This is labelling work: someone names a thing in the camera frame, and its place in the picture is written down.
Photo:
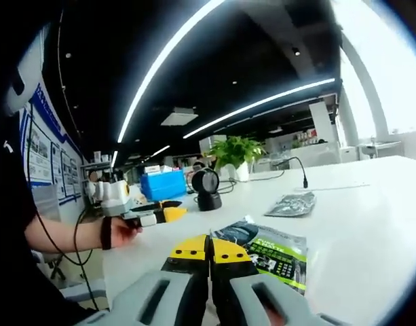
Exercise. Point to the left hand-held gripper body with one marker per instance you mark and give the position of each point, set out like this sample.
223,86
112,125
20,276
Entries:
114,195

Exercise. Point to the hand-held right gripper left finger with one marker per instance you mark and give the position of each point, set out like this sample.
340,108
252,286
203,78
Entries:
126,305

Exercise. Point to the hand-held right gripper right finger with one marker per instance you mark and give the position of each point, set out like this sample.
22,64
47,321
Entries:
240,299

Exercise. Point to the green sheet goods packet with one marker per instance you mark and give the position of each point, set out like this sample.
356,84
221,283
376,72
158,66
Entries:
282,261

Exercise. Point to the dark grey sheet goods packet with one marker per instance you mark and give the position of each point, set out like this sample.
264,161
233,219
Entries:
292,203

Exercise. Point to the person's left hand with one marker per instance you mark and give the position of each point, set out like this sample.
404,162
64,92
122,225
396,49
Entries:
121,234

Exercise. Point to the blue plastic box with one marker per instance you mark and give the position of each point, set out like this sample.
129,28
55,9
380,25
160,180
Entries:
163,186

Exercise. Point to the white storage shelf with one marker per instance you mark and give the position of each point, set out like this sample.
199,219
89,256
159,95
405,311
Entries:
99,164

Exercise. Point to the black barcode scanner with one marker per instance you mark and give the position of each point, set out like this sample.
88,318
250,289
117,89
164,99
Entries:
207,203

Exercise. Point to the grey office chair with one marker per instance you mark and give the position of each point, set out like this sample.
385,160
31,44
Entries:
75,292

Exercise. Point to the potted green plant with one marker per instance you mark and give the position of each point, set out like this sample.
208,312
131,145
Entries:
235,153

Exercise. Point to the white ceiling air vent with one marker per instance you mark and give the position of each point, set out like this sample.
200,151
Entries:
178,117

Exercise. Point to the person's black shirt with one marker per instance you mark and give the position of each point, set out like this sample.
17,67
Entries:
11,237

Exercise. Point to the white ceiling light strip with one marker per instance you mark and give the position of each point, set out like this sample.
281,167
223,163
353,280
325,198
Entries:
153,68
262,102

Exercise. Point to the white power strip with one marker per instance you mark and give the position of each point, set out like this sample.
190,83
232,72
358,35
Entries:
336,186

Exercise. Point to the white chest device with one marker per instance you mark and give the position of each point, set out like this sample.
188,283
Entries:
28,74

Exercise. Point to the white desk partition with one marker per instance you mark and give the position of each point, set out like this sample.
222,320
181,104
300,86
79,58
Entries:
316,156

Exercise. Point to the steel sink counter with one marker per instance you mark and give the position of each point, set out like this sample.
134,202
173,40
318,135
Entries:
380,147

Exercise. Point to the blue white wall poster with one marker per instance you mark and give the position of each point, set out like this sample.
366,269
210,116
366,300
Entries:
41,153

